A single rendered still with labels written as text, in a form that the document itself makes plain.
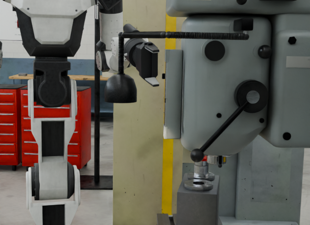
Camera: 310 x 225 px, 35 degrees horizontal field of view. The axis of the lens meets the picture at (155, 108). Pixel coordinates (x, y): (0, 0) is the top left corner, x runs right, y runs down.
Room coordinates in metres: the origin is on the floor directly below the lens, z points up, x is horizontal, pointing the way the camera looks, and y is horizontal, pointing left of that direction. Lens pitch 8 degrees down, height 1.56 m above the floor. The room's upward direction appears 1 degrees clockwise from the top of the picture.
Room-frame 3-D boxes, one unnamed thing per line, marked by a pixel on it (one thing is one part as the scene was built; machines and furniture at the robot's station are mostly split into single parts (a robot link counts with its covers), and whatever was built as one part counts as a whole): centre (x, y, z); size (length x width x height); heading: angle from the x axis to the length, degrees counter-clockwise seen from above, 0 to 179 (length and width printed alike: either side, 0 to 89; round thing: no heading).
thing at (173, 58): (1.15, -0.04, 1.45); 0.04 x 0.04 x 0.21; 2
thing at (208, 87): (1.15, -0.16, 1.47); 0.21 x 0.19 x 0.32; 2
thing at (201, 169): (1.56, -0.16, 1.16); 0.05 x 0.05 x 0.05
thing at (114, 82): (1.08, 0.08, 1.46); 0.07 x 0.07 x 0.06
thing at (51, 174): (1.82, 0.39, 1.19); 0.18 x 0.15 x 0.47; 105
